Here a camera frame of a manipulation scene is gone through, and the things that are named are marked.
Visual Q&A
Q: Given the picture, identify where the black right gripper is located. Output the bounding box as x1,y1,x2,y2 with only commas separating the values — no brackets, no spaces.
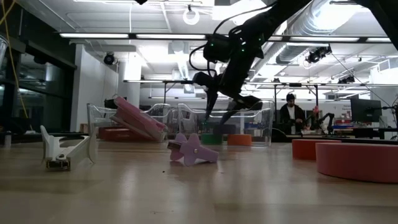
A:
192,33,266,125

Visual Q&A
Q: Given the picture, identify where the green tape roll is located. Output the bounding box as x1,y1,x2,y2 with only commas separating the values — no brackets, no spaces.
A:
200,133,224,146

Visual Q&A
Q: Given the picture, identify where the red tape roll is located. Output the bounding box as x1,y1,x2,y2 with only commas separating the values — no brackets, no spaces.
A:
291,139,343,161

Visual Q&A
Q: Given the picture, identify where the pink stapler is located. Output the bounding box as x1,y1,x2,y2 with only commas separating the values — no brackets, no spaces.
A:
109,95,169,143

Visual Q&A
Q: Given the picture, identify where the red stapler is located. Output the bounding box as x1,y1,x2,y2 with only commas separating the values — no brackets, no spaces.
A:
98,125,147,142

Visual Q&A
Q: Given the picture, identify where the pink tape roll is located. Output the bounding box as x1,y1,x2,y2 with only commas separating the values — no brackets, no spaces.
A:
315,142,398,184

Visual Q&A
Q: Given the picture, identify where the pale grey-green staple remover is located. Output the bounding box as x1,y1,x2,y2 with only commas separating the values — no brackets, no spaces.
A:
40,124,100,172

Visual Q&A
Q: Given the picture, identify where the clear plastic bin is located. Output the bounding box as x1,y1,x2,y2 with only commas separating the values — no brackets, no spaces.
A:
177,100,276,147
86,102,177,144

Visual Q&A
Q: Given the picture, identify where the person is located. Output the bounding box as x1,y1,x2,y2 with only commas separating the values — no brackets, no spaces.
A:
279,93,307,135

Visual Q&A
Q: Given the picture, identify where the black computer monitor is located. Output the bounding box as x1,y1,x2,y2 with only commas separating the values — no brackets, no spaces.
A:
104,96,121,110
350,98,382,123

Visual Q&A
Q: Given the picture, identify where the long ceiling light bar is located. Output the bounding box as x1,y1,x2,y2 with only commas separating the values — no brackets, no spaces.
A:
58,32,398,44

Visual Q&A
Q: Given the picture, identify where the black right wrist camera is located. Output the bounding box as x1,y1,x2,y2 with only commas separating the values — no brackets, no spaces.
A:
203,33,233,63

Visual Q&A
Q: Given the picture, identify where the white ring light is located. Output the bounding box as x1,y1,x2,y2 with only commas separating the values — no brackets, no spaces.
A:
182,4,201,26

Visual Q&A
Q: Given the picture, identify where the black hanging camera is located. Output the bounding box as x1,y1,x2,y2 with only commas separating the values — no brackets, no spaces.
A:
103,52,118,66
305,45,333,65
338,75,356,85

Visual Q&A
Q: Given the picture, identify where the silver ventilation duct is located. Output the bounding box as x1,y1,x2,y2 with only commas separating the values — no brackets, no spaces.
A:
275,0,358,65

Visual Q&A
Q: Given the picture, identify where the yellow cable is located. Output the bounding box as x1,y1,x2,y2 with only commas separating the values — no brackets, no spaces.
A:
1,0,29,119

